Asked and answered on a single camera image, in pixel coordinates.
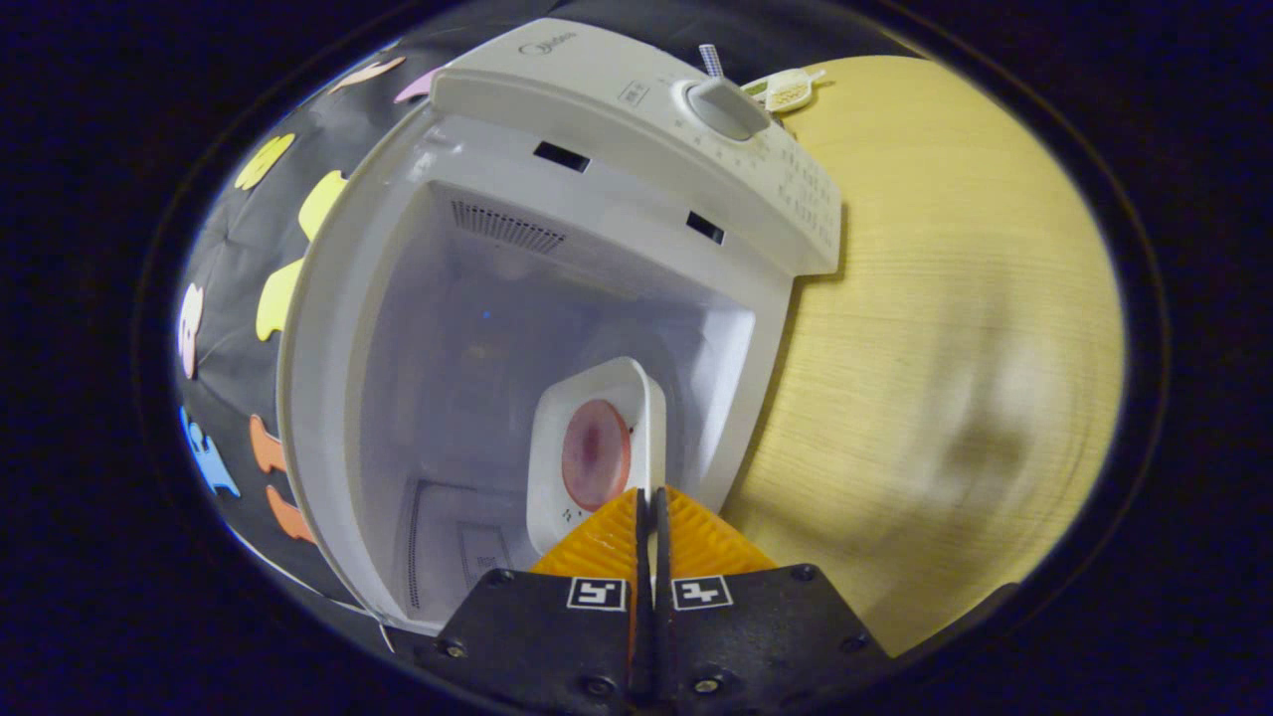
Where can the white microwave oven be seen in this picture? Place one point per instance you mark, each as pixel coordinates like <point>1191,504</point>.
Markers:
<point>597,109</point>

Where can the white sectioned dish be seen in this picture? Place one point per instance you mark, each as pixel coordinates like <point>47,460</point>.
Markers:
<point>791,91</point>

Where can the pink round food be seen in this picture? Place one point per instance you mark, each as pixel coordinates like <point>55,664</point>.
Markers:
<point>595,457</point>

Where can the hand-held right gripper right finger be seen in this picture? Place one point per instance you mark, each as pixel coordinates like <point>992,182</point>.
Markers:
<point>766,636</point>

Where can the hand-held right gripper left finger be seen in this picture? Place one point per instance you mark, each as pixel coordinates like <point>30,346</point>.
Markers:
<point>547,636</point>

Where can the white square plate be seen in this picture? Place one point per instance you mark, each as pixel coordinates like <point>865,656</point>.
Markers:
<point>597,378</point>

